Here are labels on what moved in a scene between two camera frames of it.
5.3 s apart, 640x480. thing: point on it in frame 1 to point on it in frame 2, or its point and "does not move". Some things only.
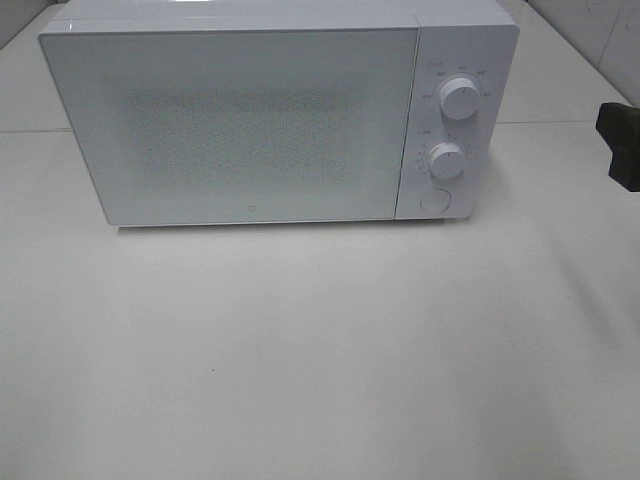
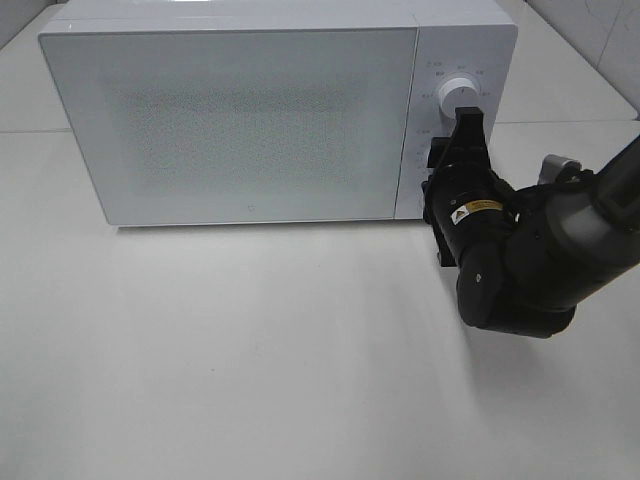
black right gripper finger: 619,126 to 467,207
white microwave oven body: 206,113 does not move
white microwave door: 206,125 does not move
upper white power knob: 460,98 does not move
